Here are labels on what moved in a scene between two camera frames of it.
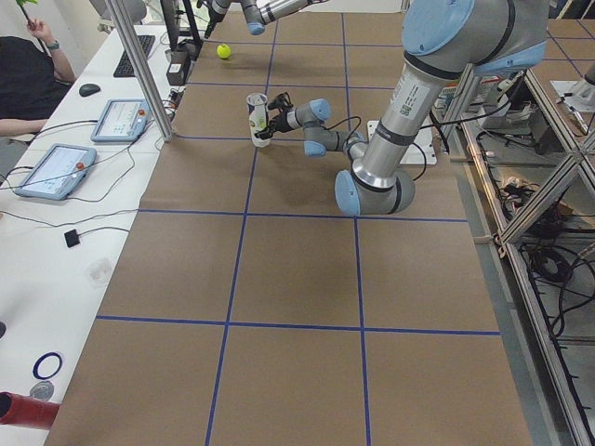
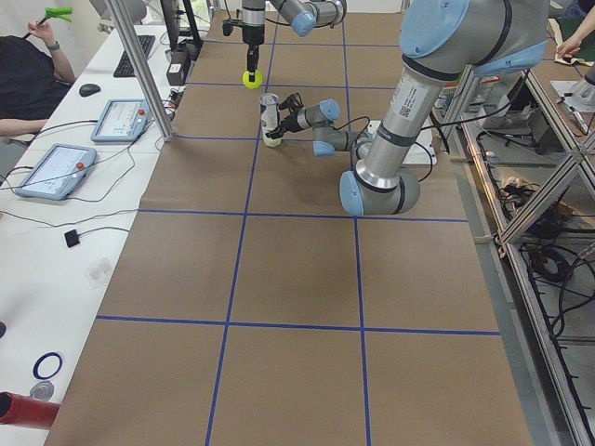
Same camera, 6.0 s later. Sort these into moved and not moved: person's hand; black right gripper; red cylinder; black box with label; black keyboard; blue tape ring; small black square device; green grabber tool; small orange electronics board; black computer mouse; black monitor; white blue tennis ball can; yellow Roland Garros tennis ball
Moved: black right gripper; yellow Roland Garros tennis ball; green grabber tool; white blue tennis ball can
Not moved: small black square device; black computer mouse; small orange electronics board; black keyboard; black box with label; blue tape ring; black monitor; red cylinder; person's hand
